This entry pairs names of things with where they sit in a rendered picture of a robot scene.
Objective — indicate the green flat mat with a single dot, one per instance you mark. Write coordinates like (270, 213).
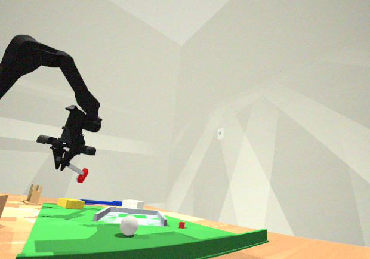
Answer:
(59, 229)

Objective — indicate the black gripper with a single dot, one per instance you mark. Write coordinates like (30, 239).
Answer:
(70, 135)

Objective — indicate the yellow block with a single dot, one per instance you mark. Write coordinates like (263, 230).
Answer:
(71, 203)

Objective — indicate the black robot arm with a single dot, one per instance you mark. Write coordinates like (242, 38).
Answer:
(24, 54)

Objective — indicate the white golf ball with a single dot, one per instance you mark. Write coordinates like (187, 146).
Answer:
(129, 225)

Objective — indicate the small red block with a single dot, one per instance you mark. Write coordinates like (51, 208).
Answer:
(181, 224)

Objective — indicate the white cube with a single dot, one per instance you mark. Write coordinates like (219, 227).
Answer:
(132, 204)

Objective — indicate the red putter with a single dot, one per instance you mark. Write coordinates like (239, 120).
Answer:
(82, 173)

